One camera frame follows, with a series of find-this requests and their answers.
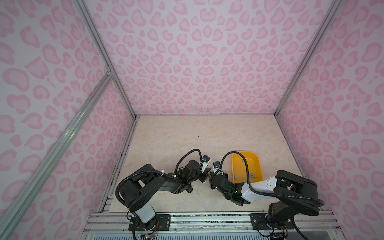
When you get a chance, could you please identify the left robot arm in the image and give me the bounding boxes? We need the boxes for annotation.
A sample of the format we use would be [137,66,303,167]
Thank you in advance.
[115,155,211,224]

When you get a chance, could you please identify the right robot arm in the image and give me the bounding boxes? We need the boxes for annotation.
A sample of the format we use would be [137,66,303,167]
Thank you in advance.
[210,170,325,229]

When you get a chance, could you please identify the yellow plastic tray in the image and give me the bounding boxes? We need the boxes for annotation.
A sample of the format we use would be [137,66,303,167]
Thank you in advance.
[231,150,264,184]

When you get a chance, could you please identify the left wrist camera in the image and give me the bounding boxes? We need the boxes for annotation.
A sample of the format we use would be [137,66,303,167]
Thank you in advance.
[201,155,211,173]

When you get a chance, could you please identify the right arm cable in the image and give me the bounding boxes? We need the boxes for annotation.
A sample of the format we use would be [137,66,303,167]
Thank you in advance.
[219,150,325,240]

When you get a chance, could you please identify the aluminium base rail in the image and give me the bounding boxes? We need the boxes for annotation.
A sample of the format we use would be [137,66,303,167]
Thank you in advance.
[81,211,345,240]

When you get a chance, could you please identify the diagonal aluminium frame bar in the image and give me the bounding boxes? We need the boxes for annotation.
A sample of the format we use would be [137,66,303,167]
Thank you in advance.
[1,73,114,240]

